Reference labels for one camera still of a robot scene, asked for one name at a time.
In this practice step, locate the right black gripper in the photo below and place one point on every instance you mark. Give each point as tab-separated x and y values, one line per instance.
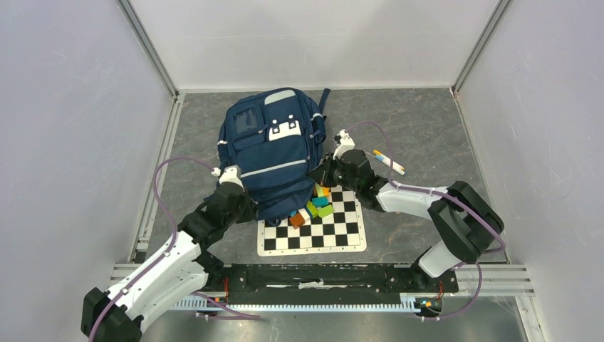
322	173

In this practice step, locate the blue white marker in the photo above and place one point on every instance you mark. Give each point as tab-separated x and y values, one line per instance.
391	167

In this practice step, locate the navy blue backpack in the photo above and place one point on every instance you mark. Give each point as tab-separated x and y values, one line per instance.
275	138

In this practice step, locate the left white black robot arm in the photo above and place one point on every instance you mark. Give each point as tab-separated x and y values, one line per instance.
124	311

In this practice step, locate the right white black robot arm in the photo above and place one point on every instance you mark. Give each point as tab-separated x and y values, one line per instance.
468	227

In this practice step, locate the yellow green toy block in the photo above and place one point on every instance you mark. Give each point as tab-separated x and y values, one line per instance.
318	190

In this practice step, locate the teal toy block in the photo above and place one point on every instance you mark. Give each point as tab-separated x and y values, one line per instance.
322	201

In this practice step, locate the yellow tipped white marker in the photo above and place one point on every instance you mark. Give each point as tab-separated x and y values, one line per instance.
389	160

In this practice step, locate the brown orange toy block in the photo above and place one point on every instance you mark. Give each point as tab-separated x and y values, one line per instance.
297	220

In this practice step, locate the black and white chessboard mat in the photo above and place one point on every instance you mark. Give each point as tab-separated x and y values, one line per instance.
343	231

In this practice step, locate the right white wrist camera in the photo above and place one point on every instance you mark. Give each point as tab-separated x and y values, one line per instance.
343	143

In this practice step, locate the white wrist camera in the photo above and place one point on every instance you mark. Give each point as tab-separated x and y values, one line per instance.
343	143
230	174

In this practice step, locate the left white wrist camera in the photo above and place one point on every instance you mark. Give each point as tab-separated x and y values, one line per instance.
230	174

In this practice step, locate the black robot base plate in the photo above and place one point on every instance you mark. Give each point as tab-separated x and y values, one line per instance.
322	284

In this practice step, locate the aluminium frame rail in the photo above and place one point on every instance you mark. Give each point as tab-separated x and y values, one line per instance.
474	280

